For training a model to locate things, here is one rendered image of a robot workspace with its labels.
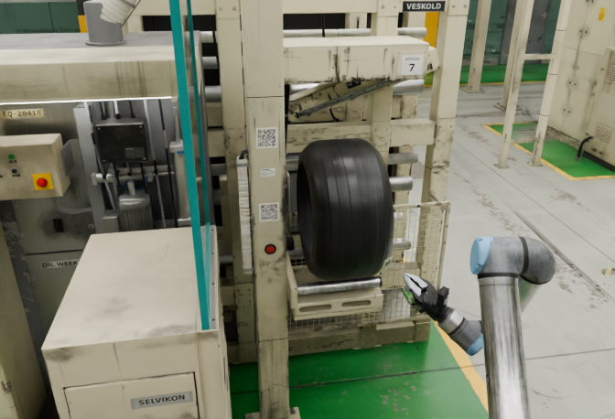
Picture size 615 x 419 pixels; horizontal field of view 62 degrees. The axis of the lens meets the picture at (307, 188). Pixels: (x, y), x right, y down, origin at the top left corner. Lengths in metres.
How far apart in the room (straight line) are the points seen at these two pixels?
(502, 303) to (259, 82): 1.02
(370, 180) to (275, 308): 0.69
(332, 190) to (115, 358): 0.88
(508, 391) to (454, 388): 1.45
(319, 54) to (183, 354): 1.23
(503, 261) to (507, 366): 0.29
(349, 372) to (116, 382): 1.83
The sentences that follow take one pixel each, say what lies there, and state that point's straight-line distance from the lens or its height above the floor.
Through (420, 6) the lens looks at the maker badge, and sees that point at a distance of 2.47.
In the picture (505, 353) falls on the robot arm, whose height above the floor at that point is 1.08.
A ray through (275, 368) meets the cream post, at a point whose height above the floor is 0.47.
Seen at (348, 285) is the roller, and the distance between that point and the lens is 2.06.
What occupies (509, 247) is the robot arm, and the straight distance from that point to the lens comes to 1.63.
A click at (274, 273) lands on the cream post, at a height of 0.95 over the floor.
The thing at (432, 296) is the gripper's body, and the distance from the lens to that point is 1.98.
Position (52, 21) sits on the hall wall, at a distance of 11.37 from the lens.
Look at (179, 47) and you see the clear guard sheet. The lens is 1.02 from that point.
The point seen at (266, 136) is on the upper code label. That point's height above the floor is 1.51.
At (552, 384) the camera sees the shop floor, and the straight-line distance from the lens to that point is 3.23.
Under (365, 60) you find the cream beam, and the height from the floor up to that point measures 1.72.
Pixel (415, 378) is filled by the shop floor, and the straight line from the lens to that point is 3.04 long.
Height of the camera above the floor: 2.07
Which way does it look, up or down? 24 degrees down
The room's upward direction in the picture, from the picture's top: straight up
